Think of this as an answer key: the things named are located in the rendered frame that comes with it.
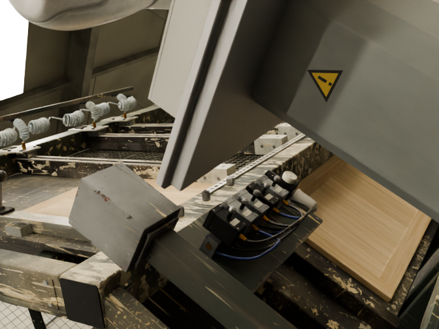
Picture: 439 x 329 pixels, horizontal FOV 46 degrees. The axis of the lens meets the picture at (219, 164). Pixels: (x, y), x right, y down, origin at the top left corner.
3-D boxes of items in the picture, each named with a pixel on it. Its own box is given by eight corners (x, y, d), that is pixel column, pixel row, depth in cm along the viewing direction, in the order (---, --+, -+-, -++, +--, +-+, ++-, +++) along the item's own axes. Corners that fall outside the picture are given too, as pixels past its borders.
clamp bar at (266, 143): (280, 156, 207) (276, 96, 201) (72, 149, 269) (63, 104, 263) (291, 150, 215) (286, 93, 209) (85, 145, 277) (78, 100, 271)
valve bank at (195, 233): (273, 257, 112) (189, 194, 119) (246, 300, 119) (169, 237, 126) (345, 186, 153) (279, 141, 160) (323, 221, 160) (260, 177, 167)
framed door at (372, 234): (388, 303, 183) (391, 299, 182) (264, 211, 200) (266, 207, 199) (432, 213, 257) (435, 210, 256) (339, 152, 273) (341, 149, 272)
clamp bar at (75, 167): (225, 190, 171) (217, 120, 165) (-1, 173, 233) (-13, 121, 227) (240, 182, 180) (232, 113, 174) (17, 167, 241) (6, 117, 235)
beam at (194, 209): (106, 332, 108) (97, 284, 105) (66, 320, 114) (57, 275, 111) (381, 119, 287) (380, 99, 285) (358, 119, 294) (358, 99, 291)
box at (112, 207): (147, 233, 94) (79, 177, 99) (129, 277, 100) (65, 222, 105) (185, 210, 104) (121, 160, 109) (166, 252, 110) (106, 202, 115)
